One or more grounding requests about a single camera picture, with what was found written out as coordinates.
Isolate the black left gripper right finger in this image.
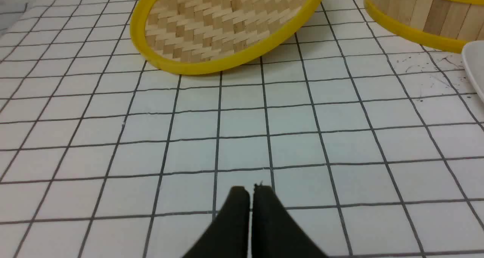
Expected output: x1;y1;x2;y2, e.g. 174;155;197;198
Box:
252;185;328;258

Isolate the white grid tablecloth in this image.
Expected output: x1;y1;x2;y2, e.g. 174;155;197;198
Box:
0;0;484;258

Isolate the white plate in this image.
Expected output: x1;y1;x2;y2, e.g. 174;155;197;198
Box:
461;40;484;102

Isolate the woven bamboo steamer lid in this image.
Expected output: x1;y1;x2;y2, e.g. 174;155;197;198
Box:
130;0;321;75

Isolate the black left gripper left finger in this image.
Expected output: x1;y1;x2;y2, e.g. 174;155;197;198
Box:
183;186;250;258

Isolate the bamboo steamer basket yellow rim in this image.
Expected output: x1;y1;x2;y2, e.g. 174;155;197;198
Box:
364;0;484;53

